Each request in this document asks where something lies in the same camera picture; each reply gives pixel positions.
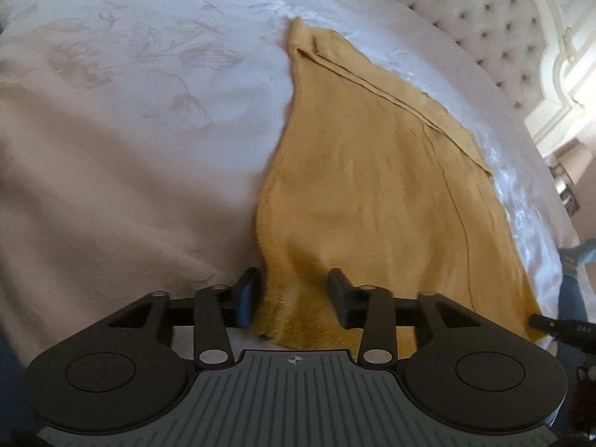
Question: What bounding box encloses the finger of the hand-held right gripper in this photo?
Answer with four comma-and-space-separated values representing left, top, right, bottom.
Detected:
528, 314, 562, 334

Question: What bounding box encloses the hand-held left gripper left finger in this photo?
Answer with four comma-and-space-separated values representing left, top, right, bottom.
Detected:
107, 267, 262, 368

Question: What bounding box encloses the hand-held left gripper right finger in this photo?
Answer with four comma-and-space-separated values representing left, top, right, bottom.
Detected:
327, 267, 472, 368

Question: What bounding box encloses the yellow knit sweater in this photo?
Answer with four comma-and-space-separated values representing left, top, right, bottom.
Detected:
251, 16, 543, 351

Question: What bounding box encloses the person's leg in jeans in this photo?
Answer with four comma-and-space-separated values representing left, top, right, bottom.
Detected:
558, 237, 596, 327

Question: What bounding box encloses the beige shade table lamp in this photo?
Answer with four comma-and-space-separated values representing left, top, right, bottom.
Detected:
552, 141, 591, 182

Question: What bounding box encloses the white floral bedspread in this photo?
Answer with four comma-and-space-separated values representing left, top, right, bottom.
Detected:
0, 0, 580, 359

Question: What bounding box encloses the cream tufted headboard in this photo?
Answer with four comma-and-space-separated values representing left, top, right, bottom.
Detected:
345, 0, 596, 159

